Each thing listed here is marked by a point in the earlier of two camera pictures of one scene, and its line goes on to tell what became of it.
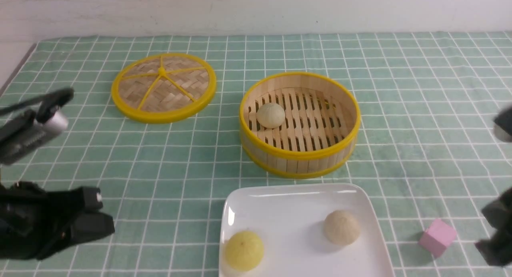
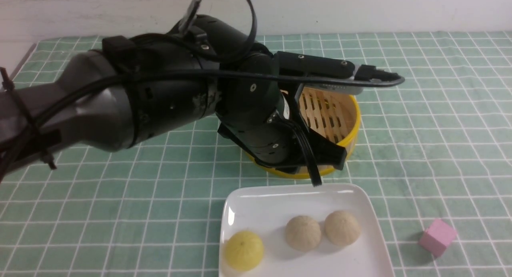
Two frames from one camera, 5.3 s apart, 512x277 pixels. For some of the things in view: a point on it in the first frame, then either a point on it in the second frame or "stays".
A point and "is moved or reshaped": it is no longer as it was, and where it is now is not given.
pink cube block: x=439 y=235 stays
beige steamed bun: x=270 y=115 is moved or reshaped
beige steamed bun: x=341 y=227 stays
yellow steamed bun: x=244 y=250 stays
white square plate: x=290 y=221 stays
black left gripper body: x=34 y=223 -> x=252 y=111
